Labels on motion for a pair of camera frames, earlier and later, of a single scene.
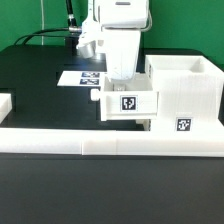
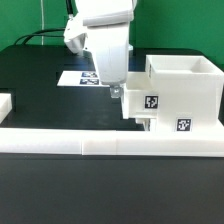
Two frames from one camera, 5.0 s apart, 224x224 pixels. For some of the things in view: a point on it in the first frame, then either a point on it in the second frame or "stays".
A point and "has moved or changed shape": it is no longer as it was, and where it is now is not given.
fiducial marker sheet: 81,78 stays
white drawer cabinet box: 189,88 stays
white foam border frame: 105,141 stays
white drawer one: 130,99 has moved or changed shape
